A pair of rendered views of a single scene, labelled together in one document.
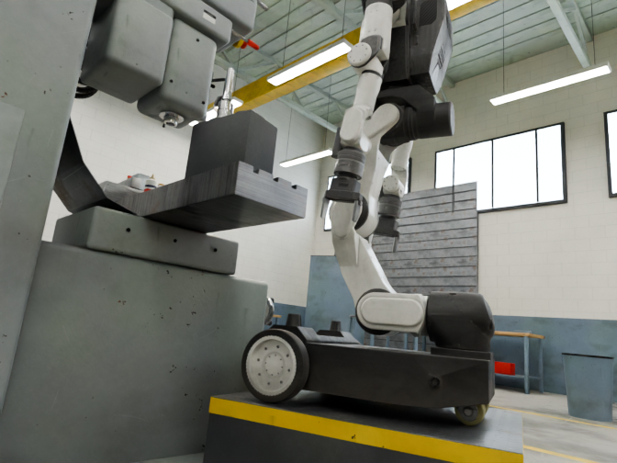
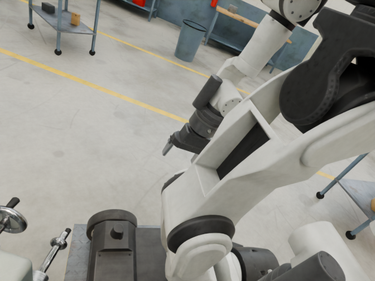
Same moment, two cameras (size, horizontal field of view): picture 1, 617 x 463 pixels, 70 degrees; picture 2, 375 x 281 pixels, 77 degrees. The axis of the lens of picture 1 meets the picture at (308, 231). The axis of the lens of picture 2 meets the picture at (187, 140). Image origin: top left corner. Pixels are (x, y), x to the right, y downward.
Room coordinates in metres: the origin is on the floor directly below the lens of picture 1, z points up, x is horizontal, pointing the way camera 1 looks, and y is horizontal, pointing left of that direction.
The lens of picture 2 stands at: (1.34, 0.18, 1.42)
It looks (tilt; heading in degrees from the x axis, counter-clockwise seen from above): 34 degrees down; 307
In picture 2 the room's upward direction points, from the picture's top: 25 degrees clockwise
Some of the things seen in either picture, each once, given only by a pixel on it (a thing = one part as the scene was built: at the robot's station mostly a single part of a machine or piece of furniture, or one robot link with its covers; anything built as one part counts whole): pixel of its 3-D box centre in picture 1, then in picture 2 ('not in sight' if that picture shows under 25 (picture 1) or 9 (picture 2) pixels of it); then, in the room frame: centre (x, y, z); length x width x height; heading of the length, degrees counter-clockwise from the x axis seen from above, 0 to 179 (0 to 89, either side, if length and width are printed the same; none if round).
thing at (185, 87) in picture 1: (177, 76); not in sight; (1.47, 0.54, 1.47); 0.21 x 0.19 x 0.32; 45
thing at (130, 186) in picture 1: (145, 200); not in sight; (1.60, 0.62, 1.02); 0.35 x 0.15 x 0.11; 133
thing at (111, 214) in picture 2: not in sight; (112, 227); (1.78, -0.17, 0.50); 0.20 x 0.05 x 0.20; 64
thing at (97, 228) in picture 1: (148, 247); not in sight; (1.47, 0.53, 0.83); 0.50 x 0.35 x 0.12; 135
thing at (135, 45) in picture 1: (127, 50); not in sight; (1.33, 0.67, 1.47); 0.24 x 0.19 x 0.26; 45
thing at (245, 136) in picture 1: (230, 153); not in sight; (1.17, 0.24, 1.07); 0.22 x 0.12 x 0.20; 56
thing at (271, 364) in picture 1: (274, 365); not in sight; (1.30, 0.06, 0.50); 0.20 x 0.05 x 0.20; 64
